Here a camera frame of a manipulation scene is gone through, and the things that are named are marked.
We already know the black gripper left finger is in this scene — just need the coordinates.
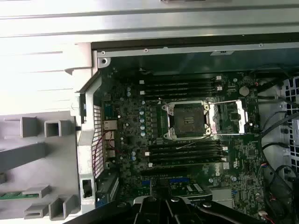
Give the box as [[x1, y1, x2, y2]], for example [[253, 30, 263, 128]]
[[65, 196, 165, 224]]

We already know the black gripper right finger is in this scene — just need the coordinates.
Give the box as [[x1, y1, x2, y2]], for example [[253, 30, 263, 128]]
[[164, 196, 267, 224]]

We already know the metal socket cover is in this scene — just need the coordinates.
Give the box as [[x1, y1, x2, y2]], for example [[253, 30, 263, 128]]
[[207, 99, 249, 136]]

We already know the CPU socket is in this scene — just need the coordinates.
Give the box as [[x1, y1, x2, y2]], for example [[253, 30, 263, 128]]
[[161, 100, 211, 140]]

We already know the silver chipset heatsink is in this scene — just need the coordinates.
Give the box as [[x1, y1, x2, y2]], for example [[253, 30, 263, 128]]
[[211, 188, 234, 208]]

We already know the green motherboard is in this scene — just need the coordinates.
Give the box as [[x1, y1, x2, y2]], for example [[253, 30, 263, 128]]
[[100, 67, 267, 217]]

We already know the black PC case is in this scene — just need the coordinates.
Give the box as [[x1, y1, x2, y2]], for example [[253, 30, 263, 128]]
[[74, 35, 299, 224]]

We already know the grey parts rack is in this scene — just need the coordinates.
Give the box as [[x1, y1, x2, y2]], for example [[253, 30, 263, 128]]
[[0, 115, 81, 221]]

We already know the wire locking lever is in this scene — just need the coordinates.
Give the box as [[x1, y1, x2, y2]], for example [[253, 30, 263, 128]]
[[175, 130, 221, 150]]

